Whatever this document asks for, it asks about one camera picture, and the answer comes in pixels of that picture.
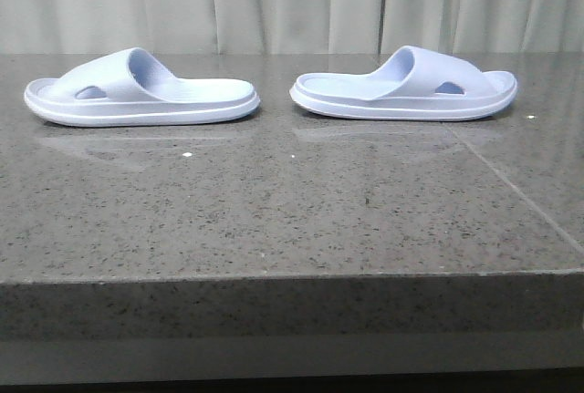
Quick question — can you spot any blue slipper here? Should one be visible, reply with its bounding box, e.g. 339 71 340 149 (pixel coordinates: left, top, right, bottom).
290 46 518 121
24 47 260 127

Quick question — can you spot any grey-green curtain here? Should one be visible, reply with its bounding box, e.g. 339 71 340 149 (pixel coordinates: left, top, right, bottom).
1 0 583 54

